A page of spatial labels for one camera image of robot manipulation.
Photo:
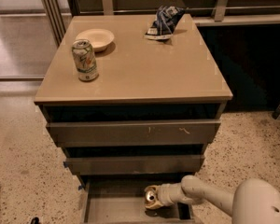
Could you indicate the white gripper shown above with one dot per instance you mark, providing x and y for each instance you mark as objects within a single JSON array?
[{"x": 167, "y": 194}]

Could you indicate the orange soda can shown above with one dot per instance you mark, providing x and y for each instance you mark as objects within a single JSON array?
[{"x": 151, "y": 195}]

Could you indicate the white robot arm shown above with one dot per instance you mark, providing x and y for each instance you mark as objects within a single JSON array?
[{"x": 254, "y": 201}]

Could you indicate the bottom grey drawer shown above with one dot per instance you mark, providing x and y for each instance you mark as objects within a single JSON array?
[{"x": 121, "y": 200}]

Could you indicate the grey drawer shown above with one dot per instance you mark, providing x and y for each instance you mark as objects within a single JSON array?
[
  {"x": 133, "y": 133},
  {"x": 136, "y": 165},
  {"x": 121, "y": 200}
]

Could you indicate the middle grey drawer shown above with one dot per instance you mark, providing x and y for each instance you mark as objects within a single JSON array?
[{"x": 136, "y": 165}]

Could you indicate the grey drawer cabinet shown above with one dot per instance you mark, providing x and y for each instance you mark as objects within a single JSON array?
[{"x": 138, "y": 80}]

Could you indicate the top grey drawer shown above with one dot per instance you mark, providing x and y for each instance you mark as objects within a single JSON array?
[{"x": 133, "y": 133}]

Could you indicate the green white soda can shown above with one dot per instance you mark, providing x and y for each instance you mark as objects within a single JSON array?
[{"x": 84, "y": 59}]

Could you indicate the white bowl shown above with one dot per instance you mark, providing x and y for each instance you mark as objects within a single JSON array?
[{"x": 100, "y": 39}]

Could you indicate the blue white sneaker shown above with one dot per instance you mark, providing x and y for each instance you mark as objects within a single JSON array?
[{"x": 166, "y": 20}]

